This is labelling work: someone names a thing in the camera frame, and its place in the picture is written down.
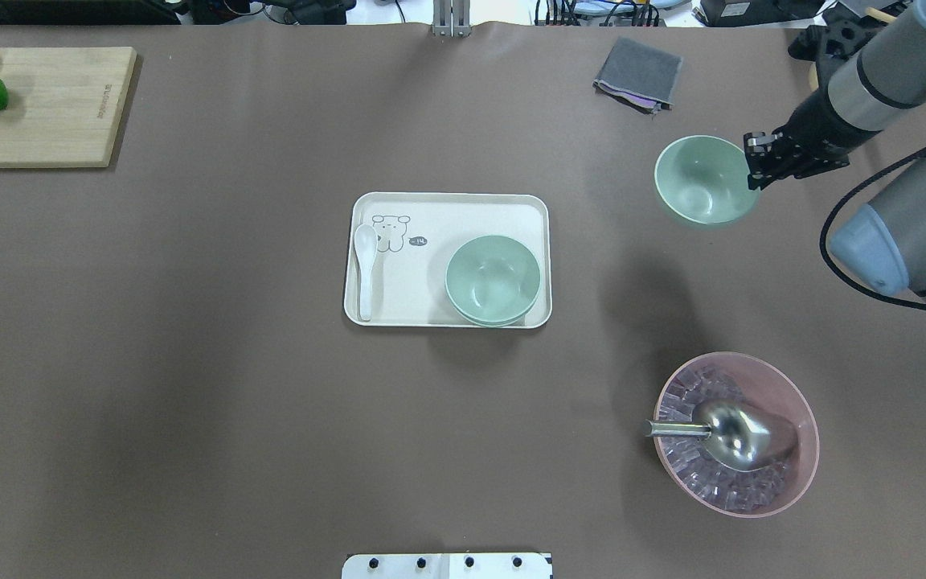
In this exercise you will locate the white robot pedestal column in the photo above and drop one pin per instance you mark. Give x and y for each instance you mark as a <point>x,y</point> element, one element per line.
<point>481,564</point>

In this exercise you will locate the green bowl end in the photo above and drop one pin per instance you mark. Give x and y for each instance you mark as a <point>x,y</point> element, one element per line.
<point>702,181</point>

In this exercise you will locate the aluminium frame post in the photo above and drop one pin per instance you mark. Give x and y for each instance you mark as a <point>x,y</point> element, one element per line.
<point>451,18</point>

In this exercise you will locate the wooden mug tree stand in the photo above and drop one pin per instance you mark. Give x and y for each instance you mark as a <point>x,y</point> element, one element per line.
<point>847,29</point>

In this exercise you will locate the white ceramic spoon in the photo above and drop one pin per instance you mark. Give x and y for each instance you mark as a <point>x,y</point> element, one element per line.
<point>365,245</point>

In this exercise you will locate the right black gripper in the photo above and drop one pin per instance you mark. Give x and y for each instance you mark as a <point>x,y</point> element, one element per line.
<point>818,124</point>

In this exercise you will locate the green bowl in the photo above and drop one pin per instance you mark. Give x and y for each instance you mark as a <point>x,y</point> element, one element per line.
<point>493,269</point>
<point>494,314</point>

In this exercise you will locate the green bowl on tray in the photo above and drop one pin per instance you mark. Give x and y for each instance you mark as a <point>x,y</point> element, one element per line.
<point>494,314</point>

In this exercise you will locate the cream serving tray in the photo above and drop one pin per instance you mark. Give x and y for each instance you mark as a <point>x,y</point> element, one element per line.
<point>419,234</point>

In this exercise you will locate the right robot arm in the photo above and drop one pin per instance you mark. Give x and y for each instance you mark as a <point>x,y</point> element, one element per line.
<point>874,239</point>

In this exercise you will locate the wooden cutting board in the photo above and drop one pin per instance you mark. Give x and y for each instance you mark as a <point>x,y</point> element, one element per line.
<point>66,105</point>

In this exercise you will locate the pink bowl with ice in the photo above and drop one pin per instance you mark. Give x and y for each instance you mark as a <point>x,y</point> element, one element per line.
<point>730,375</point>

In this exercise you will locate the metal scoop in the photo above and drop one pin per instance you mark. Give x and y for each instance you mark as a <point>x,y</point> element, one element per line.
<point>735,433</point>

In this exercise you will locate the grey folded cloth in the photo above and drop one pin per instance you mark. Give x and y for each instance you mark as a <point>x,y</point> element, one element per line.
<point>640,75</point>

